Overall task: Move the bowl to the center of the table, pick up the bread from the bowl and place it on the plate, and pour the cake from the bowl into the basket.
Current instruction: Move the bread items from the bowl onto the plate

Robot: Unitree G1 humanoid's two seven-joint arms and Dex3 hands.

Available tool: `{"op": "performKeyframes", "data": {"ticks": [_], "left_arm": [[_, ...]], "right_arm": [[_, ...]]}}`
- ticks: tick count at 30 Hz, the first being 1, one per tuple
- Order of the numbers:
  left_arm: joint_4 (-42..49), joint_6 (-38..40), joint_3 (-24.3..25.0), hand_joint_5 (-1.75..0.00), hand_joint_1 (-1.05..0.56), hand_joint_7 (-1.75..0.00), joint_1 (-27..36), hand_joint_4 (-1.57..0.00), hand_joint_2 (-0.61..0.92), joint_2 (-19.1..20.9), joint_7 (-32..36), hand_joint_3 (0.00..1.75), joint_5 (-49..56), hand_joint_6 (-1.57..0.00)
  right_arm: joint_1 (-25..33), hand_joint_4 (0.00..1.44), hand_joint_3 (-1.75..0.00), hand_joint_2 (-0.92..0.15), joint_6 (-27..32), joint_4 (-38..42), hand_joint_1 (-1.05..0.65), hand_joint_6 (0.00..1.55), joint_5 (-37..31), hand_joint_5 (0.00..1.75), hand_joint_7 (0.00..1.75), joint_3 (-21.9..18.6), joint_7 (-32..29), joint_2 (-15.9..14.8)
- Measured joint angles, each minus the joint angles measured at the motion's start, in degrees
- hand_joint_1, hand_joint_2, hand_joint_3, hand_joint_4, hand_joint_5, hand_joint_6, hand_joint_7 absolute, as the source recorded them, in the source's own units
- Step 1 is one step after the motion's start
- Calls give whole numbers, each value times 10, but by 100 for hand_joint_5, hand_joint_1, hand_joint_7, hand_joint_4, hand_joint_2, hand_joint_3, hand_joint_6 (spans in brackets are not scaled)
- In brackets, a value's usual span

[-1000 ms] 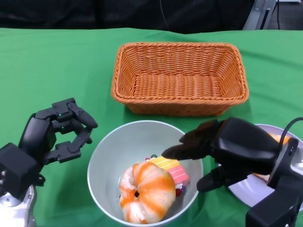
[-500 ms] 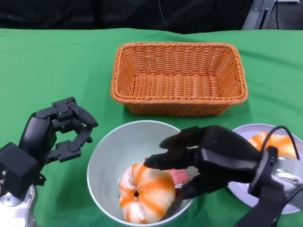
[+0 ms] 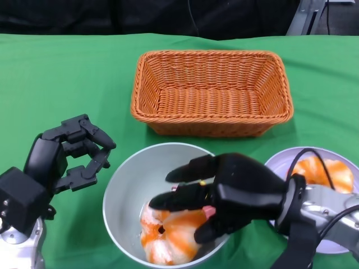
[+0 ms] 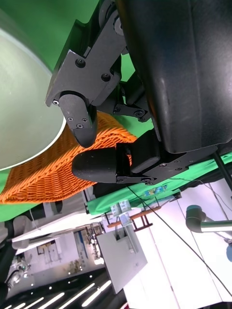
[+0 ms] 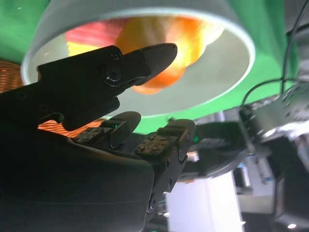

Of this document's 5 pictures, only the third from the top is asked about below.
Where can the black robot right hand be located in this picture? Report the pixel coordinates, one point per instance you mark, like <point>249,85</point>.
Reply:
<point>244,190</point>

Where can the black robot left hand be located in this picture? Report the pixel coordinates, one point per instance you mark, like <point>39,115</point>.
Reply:
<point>45,157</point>

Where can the grey round bowl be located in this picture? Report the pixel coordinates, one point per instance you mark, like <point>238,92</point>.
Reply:
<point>126,190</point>

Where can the oblong orange striped bread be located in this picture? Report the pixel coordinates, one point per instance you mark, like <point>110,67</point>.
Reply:
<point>336,173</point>

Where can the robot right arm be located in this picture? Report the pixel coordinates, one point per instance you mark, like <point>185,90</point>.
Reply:
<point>322,207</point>

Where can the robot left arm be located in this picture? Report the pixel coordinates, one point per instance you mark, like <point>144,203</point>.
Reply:
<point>19,196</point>

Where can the lavender round plate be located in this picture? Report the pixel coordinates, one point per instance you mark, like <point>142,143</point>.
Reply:
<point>277,165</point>

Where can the orange wicker basket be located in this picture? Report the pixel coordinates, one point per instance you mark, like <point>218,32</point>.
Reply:
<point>207,106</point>

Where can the green tablecloth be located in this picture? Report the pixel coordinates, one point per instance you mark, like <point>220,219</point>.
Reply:
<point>70,84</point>

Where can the grey metal stand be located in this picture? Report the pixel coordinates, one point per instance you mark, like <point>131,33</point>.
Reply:
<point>301,19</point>

